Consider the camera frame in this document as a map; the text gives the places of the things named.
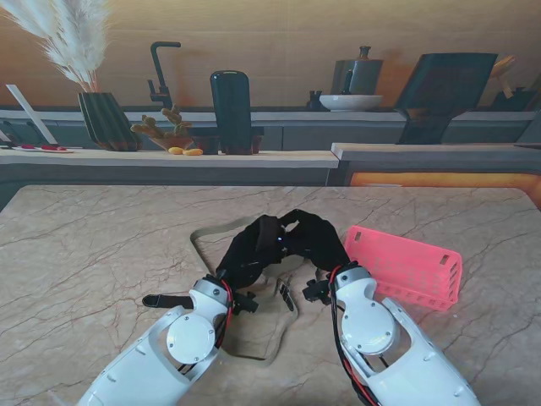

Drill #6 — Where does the grey stone counter top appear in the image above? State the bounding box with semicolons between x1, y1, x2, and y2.
331;142;541;162

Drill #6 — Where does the dark ribbed vase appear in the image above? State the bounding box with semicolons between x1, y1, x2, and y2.
77;91;143;152

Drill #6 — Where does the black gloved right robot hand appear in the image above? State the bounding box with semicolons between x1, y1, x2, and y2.
278;209;351;272

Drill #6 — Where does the dark range hood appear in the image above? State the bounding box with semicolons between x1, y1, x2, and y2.
395;52;499;145

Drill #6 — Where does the white ceramic bowl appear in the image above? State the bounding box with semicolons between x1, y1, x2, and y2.
319;94;385;112

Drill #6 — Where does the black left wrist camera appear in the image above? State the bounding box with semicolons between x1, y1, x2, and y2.
232;291;260;316

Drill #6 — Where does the plate with red food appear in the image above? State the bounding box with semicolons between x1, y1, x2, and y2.
12;144;76;154

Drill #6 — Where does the grey pot with lid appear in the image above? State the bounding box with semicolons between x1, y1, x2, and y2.
331;45;385;96

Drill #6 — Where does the white pampas grass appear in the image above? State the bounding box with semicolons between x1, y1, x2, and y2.
0;0;112;93

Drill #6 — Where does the tall dark cylindrical canister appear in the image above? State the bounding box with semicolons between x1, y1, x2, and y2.
210;70;254;156

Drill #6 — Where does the red black arm cable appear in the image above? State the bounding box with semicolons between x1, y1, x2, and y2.
177;281;234;373
328;266;377;406

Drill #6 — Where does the dark utensil holder with spoons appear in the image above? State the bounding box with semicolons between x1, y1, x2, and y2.
489;54;536;112

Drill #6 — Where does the red black left arm cable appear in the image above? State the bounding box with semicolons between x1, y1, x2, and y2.
177;281;234;373

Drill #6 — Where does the red black right arm cable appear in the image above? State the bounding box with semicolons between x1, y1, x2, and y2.
328;266;377;406

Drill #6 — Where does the white leaning board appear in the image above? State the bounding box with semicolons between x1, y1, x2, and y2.
5;84;57;145

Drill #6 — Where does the black kitchen faucet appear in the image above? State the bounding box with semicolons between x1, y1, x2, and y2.
147;41;182;112

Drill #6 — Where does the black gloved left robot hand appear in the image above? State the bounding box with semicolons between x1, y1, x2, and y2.
215;214;287;291

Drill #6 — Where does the pink plastic mesh basket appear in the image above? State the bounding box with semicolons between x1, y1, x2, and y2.
342;225;462;313

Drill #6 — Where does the light wood counter top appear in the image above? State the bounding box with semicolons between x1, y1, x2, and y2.
0;147;341;171

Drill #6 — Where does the beige woven belt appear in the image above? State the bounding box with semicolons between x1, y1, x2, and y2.
189;217;312;369

